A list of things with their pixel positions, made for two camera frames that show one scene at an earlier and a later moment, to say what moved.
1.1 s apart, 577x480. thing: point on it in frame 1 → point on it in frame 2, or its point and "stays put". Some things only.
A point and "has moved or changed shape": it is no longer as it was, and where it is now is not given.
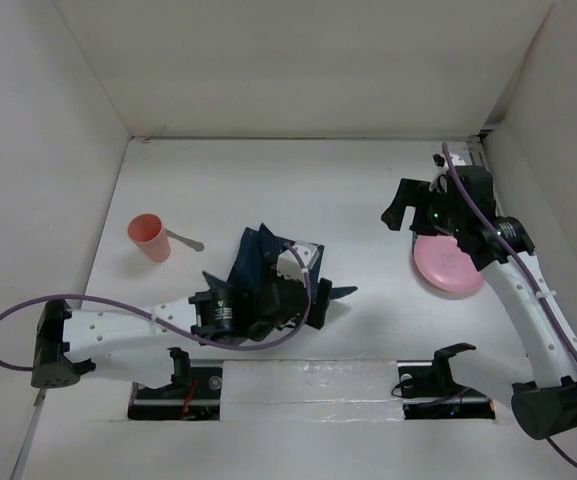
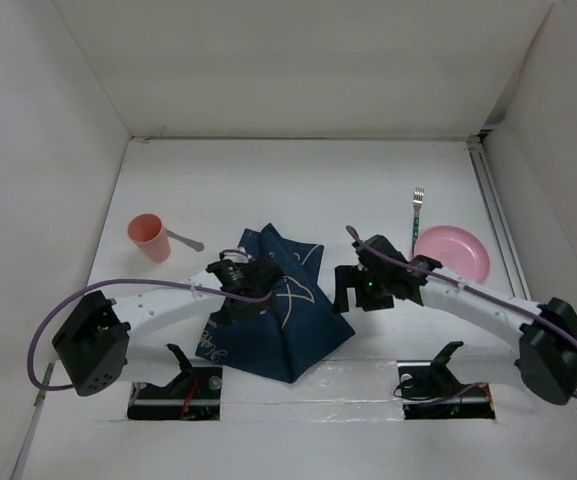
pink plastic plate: (444, 263) stays put
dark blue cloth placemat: (256, 261) has moved or changed shape
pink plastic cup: (148, 232) stays put
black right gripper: (408, 194) → (347, 276)
